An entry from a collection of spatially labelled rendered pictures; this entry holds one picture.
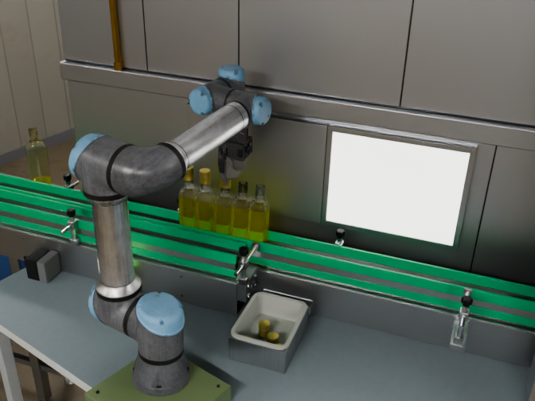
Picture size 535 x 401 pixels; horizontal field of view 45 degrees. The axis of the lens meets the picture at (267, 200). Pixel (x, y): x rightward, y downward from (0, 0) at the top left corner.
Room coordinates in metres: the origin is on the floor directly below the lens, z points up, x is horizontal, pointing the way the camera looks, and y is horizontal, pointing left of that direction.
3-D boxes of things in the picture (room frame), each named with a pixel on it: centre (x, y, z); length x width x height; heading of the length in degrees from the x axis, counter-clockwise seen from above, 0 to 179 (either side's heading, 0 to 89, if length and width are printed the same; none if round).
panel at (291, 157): (1.81, -0.16, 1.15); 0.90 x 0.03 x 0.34; 70
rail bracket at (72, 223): (1.77, 0.64, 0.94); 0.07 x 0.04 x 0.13; 160
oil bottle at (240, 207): (1.76, 0.08, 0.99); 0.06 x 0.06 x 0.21; 72
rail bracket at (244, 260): (1.62, 0.06, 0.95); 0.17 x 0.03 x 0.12; 160
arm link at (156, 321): (1.28, 0.27, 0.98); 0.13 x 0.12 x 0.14; 57
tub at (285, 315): (1.48, -0.02, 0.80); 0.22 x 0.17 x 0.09; 160
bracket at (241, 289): (1.63, 0.05, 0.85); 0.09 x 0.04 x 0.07; 160
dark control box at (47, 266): (1.79, 0.75, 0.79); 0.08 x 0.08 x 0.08; 70
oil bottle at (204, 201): (1.80, 0.20, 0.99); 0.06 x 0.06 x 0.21; 71
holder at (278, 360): (1.51, -0.03, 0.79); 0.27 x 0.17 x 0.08; 160
